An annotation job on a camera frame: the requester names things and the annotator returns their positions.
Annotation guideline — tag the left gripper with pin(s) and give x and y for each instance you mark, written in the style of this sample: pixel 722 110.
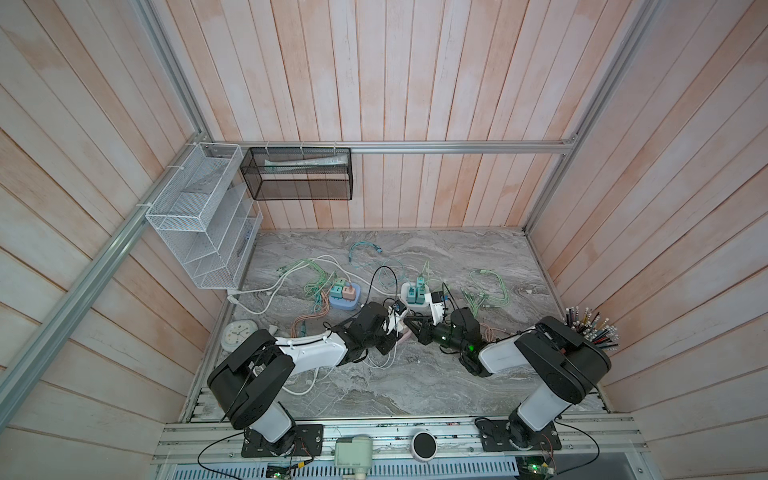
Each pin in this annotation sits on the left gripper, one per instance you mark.
pixel 388 344

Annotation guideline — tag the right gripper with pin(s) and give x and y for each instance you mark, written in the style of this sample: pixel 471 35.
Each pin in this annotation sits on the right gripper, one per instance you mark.
pixel 422 333

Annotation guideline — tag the pink power strip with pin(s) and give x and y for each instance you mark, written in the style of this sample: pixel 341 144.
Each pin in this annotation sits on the pink power strip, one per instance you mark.
pixel 404 333

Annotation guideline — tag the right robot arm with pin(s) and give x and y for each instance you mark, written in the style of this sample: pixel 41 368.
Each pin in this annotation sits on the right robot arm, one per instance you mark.
pixel 568 365

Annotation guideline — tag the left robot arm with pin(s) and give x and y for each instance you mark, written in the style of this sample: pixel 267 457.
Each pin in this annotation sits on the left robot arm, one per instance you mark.
pixel 246 384

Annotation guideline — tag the white power strip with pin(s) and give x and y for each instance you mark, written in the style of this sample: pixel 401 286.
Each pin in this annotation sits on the white power strip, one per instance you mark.
pixel 422 304

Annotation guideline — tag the blue power strip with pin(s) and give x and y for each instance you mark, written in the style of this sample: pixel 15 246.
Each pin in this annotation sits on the blue power strip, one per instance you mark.
pixel 344 295

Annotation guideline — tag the black round speaker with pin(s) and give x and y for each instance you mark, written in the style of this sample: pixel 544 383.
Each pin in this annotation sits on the black round speaker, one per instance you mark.
pixel 423 446

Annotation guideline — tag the white box device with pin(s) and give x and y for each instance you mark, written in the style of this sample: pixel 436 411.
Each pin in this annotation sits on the white box device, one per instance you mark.
pixel 354 456

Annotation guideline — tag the white round clock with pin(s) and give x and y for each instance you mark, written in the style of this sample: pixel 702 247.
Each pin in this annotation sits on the white round clock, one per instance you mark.
pixel 235 333

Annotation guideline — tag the red pencil cup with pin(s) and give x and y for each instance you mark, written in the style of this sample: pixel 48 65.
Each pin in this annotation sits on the red pencil cup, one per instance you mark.
pixel 593 327

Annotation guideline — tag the black mesh basket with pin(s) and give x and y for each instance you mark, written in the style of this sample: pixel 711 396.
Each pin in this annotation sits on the black mesh basket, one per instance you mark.
pixel 298 173

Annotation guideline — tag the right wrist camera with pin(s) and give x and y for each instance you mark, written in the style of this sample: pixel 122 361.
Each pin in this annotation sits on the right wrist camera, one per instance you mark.
pixel 437 307

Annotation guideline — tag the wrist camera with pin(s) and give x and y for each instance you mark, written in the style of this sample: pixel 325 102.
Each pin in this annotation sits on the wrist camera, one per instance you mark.
pixel 437 307
pixel 397 311

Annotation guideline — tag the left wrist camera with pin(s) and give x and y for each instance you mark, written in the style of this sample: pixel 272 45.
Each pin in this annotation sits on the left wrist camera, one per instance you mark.
pixel 397 311

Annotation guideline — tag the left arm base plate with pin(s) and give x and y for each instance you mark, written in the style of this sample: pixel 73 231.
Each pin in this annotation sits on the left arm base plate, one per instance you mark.
pixel 301 440

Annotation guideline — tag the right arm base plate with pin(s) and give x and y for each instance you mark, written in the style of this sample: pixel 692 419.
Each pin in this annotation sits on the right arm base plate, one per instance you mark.
pixel 514 435

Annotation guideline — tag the white wire shelf rack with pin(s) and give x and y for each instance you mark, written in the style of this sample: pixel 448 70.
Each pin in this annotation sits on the white wire shelf rack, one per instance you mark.
pixel 207 220

